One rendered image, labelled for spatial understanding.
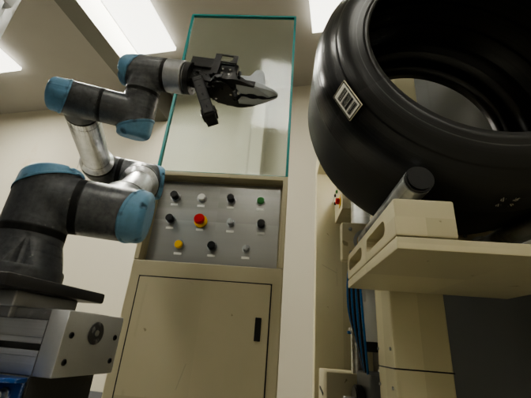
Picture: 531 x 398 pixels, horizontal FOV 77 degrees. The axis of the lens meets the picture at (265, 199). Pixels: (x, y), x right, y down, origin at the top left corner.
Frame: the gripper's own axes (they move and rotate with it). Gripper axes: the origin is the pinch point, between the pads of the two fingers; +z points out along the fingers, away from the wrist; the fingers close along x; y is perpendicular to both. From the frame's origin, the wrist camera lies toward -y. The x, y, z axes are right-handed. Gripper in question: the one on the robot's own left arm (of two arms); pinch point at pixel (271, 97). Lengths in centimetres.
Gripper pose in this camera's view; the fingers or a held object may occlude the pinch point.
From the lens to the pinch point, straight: 76.9
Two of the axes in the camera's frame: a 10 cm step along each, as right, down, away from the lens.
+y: 1.9, -9.0, 3.9
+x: 0.3, 4.0, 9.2
